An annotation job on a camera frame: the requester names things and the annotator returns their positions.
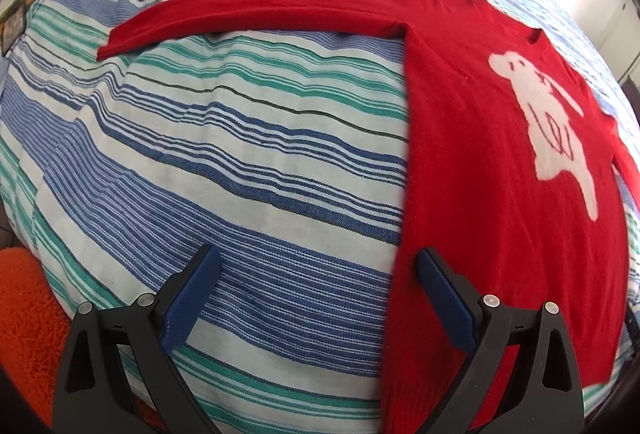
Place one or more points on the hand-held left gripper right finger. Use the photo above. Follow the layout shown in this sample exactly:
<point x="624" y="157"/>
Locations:
<point x="445" y="296"/>

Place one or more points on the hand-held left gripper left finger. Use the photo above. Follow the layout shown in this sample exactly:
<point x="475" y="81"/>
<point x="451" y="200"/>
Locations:
<point x="192" y="296"/>

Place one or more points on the red sweater with white animal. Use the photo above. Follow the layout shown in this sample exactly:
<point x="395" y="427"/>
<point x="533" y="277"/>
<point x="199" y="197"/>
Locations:
<point x="475" y="239"/>

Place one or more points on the striped blue green bedsheet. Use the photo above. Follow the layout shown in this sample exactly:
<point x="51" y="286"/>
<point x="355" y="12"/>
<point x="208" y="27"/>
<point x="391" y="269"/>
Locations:
<point x="225" y="164"/>

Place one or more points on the orange fuzzy blanket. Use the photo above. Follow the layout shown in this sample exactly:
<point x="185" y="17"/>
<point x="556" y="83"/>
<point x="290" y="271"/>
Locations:
<point x="30" y="314"/>

